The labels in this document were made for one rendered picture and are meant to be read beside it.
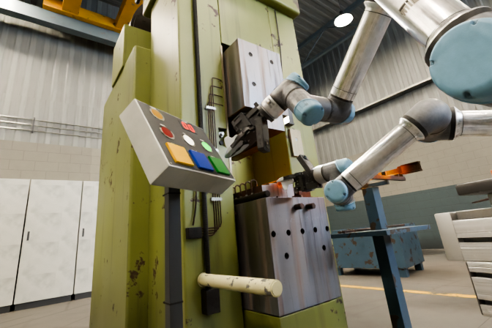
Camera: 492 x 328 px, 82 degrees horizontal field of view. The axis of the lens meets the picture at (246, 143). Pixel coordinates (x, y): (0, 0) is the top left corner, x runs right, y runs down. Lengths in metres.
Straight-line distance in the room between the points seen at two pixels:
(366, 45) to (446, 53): 0.38
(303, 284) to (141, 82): 1.41
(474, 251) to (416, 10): 0.45
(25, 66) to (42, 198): 3.05
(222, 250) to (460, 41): 1.09
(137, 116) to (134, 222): 0.83
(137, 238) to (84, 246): 4.73
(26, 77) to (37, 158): 1.81
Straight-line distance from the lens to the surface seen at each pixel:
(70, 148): 7.26
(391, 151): 1.00
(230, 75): 1.56
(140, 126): 0.88
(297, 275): 1.30
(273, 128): 1.45
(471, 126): 1.18
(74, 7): 7.87
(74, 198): 6.37
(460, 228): 0.70
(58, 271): 6.29
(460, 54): 0.55
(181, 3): 1.74
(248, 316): 1.41
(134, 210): 1.63
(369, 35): 0.90
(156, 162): 0.80
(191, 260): 1.24
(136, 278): 1.63
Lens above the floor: 0.77
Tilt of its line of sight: 18 degrees up
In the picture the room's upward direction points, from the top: 6 degrees counter-clockwise
